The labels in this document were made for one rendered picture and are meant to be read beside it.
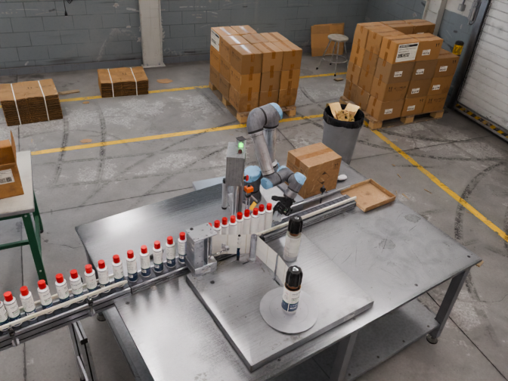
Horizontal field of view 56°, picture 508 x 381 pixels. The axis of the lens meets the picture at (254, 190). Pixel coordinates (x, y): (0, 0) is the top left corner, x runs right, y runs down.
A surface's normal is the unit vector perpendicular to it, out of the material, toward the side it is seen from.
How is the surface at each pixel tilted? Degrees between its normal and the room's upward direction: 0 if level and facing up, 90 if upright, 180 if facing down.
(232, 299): 0
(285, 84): 91
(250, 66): 90
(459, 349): 0
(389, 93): 90
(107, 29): 90
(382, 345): 2
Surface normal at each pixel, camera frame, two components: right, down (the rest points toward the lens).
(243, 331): 0.07, -0.82
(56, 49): 0.38, 0.55
